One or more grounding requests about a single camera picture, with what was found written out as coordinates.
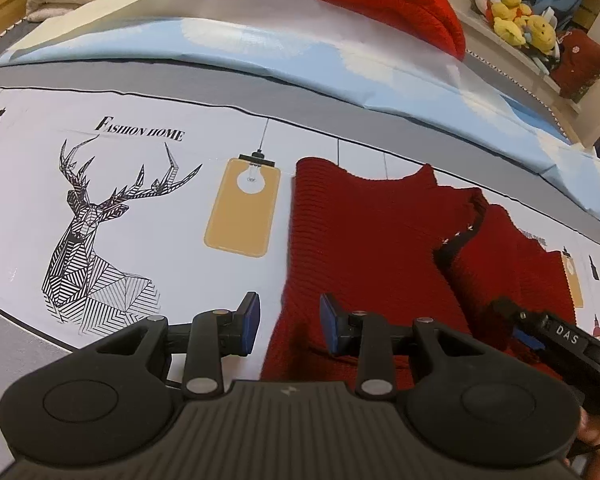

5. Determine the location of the dark red knitted sweater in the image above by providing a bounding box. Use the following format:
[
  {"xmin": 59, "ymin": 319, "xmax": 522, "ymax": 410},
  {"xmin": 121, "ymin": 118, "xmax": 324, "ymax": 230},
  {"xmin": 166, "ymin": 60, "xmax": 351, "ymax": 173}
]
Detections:
[{"xmin": 260, "ymin": 156, "xmax": 579, "ymax": 394}]

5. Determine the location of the deer printed bed sheet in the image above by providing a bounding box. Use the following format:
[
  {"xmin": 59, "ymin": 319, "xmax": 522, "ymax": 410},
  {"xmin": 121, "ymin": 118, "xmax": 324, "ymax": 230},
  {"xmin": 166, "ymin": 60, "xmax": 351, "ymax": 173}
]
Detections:
[{"xmin": 0, "ymin": 87, "xmax": 600, "ymax": 396}]

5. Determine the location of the dark striped plush toy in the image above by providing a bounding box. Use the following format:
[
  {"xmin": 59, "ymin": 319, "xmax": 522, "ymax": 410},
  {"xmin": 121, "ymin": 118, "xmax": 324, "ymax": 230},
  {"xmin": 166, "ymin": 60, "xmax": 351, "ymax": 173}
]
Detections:
[{"xmin": 530, "ymin": 45, "xmax": 564, "ymax": 79}]

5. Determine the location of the dark red cushion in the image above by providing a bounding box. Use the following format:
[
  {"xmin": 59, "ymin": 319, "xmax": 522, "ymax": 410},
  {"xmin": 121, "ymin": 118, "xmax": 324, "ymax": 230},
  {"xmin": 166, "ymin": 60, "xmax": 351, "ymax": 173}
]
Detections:
[{"xmin": 550, "ymin": 29, "xmax": 600, "ymax": 102}]

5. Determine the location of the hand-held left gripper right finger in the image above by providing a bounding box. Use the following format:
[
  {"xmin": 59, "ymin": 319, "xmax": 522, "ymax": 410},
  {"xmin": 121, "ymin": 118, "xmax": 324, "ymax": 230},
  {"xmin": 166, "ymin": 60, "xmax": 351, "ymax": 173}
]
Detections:
[{"xmin": 319, "ymin": 293, "xmax": 453, "ymax": 402}]

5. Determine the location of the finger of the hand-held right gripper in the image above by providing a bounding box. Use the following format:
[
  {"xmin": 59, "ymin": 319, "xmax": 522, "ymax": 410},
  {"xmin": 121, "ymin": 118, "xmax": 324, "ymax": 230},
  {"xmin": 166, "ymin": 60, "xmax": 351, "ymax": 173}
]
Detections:
[
  {"xmin": 511, "ymin": 327, "xmax": 545, "ymax": 356},
  {"xmin": 490, "ymin": 297, "xmax": 548, "ymax": 335}
]

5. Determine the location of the white window sill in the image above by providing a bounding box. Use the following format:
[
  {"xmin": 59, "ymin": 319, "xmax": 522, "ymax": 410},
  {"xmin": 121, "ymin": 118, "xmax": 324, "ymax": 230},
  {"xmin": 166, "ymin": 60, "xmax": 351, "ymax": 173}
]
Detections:
[{"xmin": 462, "ymin": 0, "xmax": 581, "ymax": 113}]

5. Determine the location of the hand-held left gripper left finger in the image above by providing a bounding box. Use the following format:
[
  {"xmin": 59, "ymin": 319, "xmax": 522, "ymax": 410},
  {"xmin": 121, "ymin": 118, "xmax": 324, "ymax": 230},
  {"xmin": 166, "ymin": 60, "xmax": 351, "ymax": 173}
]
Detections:
[{"xmin": 87, "ymin": 291, "xmax": 262, "ymax": 402}]

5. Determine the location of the light blue bed sheet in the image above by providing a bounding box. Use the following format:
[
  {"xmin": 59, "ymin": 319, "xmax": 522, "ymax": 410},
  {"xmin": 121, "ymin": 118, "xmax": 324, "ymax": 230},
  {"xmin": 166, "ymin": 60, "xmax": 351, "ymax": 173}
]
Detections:
[{"xmin": 0, "ymin": 0, "xmax": 600, "ymax": 226}]

